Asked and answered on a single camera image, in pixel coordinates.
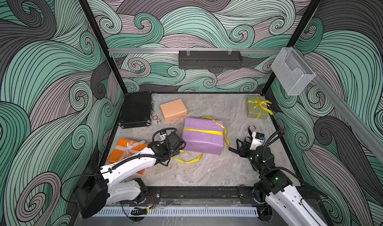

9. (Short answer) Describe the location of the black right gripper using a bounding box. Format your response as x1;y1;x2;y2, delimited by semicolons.
236;138;264;175

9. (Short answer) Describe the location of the yellow ribbon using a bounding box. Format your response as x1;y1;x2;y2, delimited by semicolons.
247;96;274;116
173;116;230;164

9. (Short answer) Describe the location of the purple gift box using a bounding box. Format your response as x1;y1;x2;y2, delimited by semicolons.
182;117;224;155

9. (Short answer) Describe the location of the peach gift box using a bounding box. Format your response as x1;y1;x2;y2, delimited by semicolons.
160;99;188;122

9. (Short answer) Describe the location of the black ribbon gold lettering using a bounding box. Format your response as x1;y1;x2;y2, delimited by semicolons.
246;125;256;143

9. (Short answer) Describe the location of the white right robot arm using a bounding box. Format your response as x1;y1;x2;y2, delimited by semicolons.
229;139;327;226

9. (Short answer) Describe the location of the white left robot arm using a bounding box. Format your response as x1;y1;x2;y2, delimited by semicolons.
74;136;186;219

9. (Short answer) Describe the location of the orange gift box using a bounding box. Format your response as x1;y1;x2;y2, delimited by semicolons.
107;139;148;166

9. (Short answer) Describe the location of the black case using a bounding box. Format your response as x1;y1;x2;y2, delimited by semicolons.
119;92;154;129

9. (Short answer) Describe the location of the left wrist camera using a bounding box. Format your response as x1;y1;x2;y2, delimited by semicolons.
160;130;168;141

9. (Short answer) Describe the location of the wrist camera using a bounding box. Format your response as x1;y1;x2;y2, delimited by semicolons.
160;130;168;141
250;131;265;150

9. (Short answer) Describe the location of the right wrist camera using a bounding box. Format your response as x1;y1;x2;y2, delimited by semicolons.
250;131;265;150

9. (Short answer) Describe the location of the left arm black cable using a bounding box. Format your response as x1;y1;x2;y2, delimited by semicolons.
59;127;179;206

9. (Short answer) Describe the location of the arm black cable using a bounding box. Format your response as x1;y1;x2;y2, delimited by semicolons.
260;128;303;182
59;127;179;206

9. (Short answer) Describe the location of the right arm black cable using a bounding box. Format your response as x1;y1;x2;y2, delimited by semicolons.
260;128;303;182

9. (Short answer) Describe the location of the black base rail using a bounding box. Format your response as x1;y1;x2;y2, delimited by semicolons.
80;186;318;206

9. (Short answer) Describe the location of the white slotted cable duct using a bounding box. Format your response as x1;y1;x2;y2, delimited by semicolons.
95;206;258;218

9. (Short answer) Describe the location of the black perforated wall tray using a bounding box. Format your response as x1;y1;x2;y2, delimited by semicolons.
178;50;243;73

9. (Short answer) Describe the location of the clear acrylic wall holder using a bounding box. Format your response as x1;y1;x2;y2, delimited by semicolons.
271;47;316;96

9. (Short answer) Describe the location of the aluminium rail back wall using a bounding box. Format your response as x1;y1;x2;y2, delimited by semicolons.
108;47;280;56

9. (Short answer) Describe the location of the aluminium rail wall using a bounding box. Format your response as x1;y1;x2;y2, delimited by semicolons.
108;47;280;56
293;48;383;162

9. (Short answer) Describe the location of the black frame post left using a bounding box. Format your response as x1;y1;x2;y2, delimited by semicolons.
78;0;128;95

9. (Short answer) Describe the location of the black frame post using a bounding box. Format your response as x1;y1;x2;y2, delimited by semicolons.
78;0;128;95
261;0;321;96

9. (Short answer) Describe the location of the aluminium rail right wall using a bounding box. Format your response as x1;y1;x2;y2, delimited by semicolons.
293;48;383;162

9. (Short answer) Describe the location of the black frame post right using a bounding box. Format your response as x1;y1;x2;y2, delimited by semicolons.
261;0;321;96

